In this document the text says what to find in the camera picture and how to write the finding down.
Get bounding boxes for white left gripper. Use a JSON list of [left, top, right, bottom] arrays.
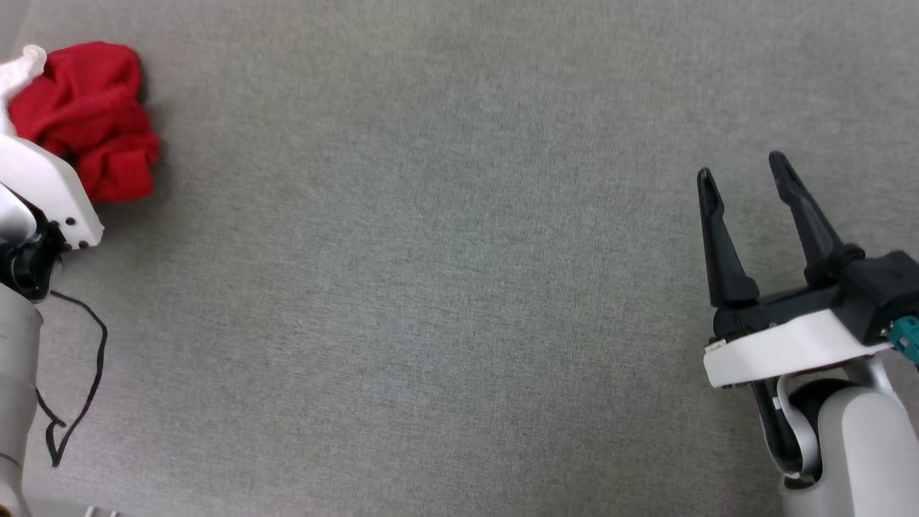
[[0, 134, 106, 251]]

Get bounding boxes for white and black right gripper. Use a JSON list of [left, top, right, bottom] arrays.
[[696, 150, 895, 390]]

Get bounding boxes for thin black cable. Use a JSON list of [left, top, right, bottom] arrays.
[[34, 290, 109, 468]]

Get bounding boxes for red garment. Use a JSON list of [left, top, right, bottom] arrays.
[[9, 41, 162, 203]]

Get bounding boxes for teal cable connector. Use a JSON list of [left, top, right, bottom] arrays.
[[888, 315, 919, 368]]

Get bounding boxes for white cloth piece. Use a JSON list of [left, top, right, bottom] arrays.
[[0, 45, 48, 137]]

